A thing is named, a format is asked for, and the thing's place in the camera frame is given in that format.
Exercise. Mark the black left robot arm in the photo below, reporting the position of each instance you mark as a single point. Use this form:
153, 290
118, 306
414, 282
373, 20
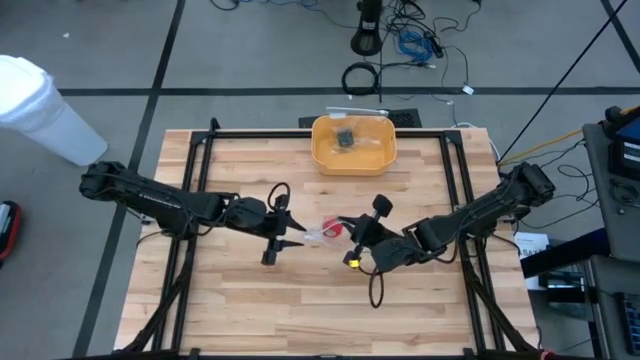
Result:
150, 197

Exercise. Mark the black perforated floor panel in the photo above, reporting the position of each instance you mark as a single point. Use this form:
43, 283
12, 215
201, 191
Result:
407, 119

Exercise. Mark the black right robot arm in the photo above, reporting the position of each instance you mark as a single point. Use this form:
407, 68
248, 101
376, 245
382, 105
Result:
475, 210

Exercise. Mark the black slanted pole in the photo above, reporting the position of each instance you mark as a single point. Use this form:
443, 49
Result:
563, 80

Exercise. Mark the red bandage strip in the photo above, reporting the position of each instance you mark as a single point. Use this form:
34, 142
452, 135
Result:
332, 227

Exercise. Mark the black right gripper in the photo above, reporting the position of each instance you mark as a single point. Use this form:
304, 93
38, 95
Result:
390, 250

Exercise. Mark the yellow plastic bin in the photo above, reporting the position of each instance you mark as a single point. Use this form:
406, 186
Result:
355, 162

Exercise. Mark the red and black case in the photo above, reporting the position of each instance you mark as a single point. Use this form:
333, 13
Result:
10, 235

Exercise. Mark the clear plastic zip bag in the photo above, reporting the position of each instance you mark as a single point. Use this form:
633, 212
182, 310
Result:
315, 235
370, 132

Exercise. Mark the black stand base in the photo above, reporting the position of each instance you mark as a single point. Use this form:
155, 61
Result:
366, 42

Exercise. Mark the black power strip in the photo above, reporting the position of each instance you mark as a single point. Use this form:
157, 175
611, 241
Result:
434, 45

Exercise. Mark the white trash bin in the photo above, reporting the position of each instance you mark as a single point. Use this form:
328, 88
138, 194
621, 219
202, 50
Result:
45, 115

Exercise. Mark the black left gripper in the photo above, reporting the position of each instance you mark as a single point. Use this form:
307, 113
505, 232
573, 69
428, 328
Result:
250, 215

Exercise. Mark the grey equipment cart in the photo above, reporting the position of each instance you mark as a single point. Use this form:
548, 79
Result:
610, 210

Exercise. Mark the white paper sheet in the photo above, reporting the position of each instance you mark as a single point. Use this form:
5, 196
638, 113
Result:
530, 245

